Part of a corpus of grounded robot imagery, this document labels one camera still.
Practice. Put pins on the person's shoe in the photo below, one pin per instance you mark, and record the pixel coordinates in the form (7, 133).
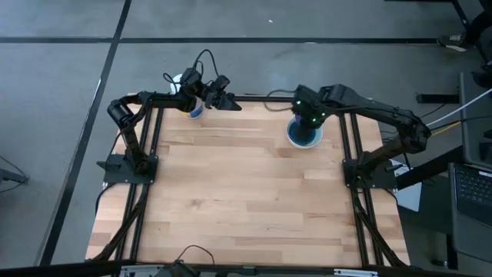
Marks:
(453, 42)

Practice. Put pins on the grey equipment case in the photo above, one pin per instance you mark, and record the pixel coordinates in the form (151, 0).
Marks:
(474, 127)

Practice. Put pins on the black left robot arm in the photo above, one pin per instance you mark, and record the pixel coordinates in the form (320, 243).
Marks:
(161, 101)

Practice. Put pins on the black diagonal bar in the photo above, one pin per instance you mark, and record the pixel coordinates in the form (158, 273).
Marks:
(430, 167)

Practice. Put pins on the teal plastic bowl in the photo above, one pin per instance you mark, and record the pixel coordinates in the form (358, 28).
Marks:
(307, 142)

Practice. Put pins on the grey laptop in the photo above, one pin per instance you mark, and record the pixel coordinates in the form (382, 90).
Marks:
(473, 192)

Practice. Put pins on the black table-level camera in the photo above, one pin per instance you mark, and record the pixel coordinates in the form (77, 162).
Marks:
(177, 269)

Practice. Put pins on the black aluminium table frame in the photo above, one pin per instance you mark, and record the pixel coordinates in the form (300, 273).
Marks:
(253, 99)

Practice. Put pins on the black stand foot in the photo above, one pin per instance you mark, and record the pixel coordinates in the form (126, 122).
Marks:
(11, 177)

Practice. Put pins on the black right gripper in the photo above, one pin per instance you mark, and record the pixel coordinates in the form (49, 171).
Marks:
(311, 104)

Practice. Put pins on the grey metal rail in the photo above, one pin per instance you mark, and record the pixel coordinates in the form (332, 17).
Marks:
(246, 270)

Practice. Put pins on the person's leg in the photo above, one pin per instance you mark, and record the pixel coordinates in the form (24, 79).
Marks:
(478, 23)

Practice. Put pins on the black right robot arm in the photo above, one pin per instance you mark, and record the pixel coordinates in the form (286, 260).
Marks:
(369, 104)

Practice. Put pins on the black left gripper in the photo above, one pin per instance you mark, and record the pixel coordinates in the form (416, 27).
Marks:
(211, 100)

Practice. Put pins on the tall white cylindrical container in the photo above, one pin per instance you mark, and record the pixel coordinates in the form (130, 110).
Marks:
(195, 112)

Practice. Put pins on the black floor bar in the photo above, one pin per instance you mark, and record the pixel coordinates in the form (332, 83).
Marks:
(436, 98)

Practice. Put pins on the white paper sheet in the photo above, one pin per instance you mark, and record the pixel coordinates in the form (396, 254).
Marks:
(409, 196)

